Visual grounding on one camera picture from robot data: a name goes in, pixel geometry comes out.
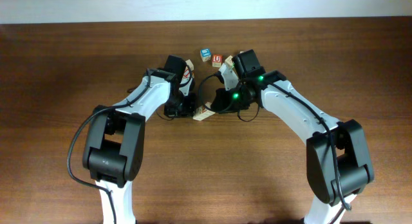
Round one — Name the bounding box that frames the wooden block red 9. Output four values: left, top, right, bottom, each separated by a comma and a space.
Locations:
193, 106, 215, 121

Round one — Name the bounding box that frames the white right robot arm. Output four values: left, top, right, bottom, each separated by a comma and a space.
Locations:
213, 64, 375, 223

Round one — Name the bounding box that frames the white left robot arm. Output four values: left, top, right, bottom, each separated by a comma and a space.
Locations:
82, 65, 193, 223

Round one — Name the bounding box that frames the wooden block red I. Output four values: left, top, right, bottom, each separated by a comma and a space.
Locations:
180, 68, 193, 84

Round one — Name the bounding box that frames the wooden block outlined 5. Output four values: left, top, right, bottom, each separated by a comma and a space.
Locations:
224, 55, 234, 69

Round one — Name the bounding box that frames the wooden block red U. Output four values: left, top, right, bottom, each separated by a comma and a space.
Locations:
212, 54, 223, 68

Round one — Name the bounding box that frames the wooden block blue top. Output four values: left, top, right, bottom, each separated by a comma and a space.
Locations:
200, 48, 212, 62

